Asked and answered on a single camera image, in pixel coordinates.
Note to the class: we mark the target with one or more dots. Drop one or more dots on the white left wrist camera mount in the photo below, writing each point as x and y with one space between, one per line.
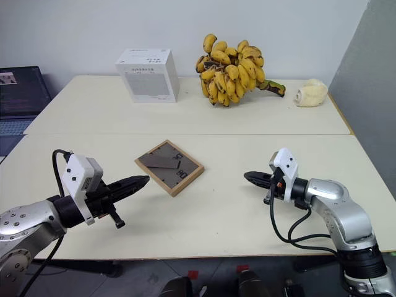
77 173

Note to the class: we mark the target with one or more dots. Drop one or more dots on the dark rounded shape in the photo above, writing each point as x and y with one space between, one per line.
252 284
176 287

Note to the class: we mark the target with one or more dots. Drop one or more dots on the grey partition panel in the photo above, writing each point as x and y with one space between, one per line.
368 108

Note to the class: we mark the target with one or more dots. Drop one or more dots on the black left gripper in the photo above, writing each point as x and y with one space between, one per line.
100 204

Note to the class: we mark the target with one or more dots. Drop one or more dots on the wooden picture frame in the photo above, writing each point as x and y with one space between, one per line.
168 168

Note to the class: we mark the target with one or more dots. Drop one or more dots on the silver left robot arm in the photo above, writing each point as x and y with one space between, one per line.
28 219

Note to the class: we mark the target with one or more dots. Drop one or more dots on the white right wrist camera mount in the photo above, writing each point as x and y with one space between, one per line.
287 164

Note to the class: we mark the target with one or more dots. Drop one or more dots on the black table foot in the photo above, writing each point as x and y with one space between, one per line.
92 267

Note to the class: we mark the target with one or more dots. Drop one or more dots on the yellow banana bunch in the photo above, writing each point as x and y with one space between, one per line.
232 74

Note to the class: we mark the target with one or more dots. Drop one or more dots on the white cardboard box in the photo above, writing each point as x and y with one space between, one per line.
151 80

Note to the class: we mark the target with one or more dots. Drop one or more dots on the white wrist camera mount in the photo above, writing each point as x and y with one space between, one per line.
287 164
77 173

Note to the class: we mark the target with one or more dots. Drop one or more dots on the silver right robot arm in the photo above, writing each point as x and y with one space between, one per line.
343 213

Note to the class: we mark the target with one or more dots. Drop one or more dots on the dark open laptop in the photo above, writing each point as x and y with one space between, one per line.
21 92

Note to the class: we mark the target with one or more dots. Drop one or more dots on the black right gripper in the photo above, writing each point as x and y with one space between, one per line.
278 187

